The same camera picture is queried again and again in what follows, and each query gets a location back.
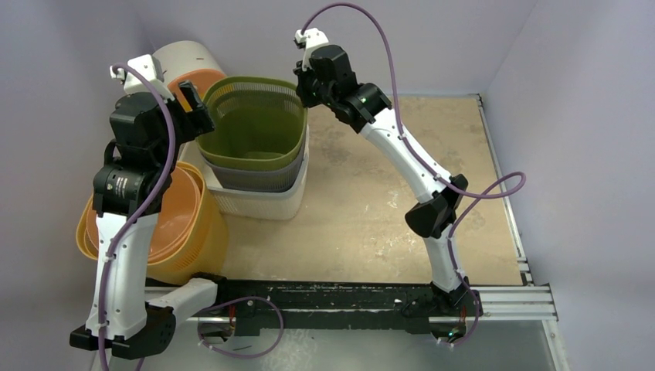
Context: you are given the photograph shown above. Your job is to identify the yellow plastic basket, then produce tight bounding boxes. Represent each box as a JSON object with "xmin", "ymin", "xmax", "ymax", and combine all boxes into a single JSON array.
[{"xmin": 75, "ymin": 161, "xmax": 229, "ymax": 286}]

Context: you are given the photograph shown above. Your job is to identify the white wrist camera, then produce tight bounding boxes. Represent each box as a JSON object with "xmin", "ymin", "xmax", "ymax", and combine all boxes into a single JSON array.
[
  {"xmin": 294, "ymin": 28, "xmax": 329, "ymax": 71},
  {"xmin": 109, "ymin": 54, "xmax": 175, "ymax": 100}
]

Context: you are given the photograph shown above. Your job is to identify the aluminium frame rail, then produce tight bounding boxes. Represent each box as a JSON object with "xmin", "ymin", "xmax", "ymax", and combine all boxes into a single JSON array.
[{"xmin": 92, "ymin": 94, "xmax": 570, "ymax": 371}]

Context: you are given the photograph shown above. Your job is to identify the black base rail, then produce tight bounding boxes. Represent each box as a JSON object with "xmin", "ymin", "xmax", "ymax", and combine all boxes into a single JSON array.
[{"xmin": 197, "ymin": 279, "xmax": 482, "ymax": 340}]

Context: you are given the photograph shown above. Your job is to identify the purple cable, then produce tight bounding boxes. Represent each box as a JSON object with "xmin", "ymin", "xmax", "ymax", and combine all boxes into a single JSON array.
[
  {"xmin": 300, "ymin": 2, "xmax": 527, "ymax": 349},
  {"xmin": 97, "ymin": 63, "xmax": 284, "ymax": 371}
]

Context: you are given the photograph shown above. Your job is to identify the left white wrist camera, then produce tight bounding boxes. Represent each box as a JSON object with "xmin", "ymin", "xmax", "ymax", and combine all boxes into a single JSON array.
[{"xmin": 109, "ymin": 54, "xmax": 175, "ymax": 100}]

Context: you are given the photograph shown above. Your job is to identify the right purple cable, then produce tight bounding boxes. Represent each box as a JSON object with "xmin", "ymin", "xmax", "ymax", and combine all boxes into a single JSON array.
[{"xmin": 300, "ymin": 2, "xmax": 527, "ymax": 349}]

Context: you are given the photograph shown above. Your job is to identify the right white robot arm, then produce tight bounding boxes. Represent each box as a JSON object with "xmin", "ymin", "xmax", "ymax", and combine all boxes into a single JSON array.
[{"xmin": 294, "ymin": 42, "xmax": 468, "ymax": 315}]

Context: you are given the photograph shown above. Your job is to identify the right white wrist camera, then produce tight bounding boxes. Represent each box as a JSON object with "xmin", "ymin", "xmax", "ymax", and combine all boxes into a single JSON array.
[{"xmin": 294, "ymin": 28, "xmax": 329, "ymax": 71}]

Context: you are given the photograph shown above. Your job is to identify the grey plastic basket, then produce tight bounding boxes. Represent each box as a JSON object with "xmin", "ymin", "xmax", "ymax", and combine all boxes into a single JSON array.
[{"xmin": 201, "ymin": 134, "xmax": 307, "ymax": 192}]

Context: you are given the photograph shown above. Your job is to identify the white plastic basket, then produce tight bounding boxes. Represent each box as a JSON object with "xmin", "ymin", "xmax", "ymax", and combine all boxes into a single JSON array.
[{"xmin": 196, "ymin": 139, "xmax": 309, "ymax": 220}]

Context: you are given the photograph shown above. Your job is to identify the white mini drawer cabinet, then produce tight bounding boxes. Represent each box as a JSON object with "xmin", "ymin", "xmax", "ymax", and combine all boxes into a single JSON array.
[{"xmin": 153, "ymin": 40, "xmax": 226, "ymax": 111}]

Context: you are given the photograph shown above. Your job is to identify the green plastic basket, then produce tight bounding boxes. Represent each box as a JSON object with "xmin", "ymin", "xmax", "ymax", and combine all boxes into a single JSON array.
[{"xmin": 196, "ymin": 76, "xmax": 307, "ymax": 171}]

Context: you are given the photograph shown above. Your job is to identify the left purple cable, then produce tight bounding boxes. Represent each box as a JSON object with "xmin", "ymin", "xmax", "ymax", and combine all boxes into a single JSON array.
[{"xmin": 97, "ymin": 63, "xmax": 284, "ymax": 371}]

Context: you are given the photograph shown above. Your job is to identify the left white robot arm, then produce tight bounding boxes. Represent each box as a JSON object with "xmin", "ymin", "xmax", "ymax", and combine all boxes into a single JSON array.
[{"xmin": 69, "ymin": 81, "xmax": 214, "ymax": 360}]

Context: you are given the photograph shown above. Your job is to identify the orange plastic basin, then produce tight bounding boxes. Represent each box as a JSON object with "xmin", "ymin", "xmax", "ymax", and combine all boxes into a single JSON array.
[{"xmin": 76, "ymin": 166, "xmax": 200, "ymax": 264}]

